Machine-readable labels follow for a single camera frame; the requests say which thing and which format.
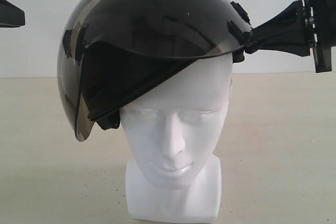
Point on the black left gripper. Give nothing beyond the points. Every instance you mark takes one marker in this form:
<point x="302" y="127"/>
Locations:
<point x="296" y="31"/>

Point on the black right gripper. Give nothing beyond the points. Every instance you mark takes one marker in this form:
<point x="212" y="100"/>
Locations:
<point x="11" y="15"/>

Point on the black helmet with tinted visor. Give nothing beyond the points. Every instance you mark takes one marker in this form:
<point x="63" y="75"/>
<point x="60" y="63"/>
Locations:
<point x="114" y="51"/>

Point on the white mannequin head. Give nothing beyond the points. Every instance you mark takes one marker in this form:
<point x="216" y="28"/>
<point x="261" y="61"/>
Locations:
<point x="173" y="175"/>

